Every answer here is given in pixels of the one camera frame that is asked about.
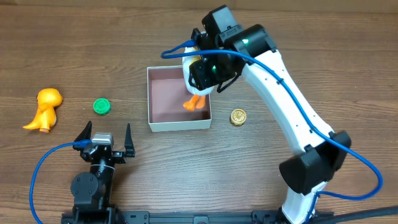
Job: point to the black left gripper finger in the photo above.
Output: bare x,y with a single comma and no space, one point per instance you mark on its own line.
86,133
128,143

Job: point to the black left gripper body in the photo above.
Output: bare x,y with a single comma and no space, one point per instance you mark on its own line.
116,156

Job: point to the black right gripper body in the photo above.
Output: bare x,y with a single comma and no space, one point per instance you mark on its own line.
199,78

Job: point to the white duck plush toy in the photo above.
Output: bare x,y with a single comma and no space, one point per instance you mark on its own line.
198,99

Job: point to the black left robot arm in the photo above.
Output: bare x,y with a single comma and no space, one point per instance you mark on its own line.
92,189

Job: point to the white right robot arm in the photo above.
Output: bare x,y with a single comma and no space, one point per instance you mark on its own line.
317,150

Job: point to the green wheel disc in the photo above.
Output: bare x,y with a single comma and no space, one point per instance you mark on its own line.
102,106

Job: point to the orange dinosaur toy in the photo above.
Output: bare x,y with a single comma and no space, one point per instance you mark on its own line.
45,118

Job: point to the gold wheel disc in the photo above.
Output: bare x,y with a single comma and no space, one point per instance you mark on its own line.
238,117

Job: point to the white cardboard box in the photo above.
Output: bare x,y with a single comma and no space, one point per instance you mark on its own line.
166,94

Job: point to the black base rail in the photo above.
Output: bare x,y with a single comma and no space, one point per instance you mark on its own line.
256,216

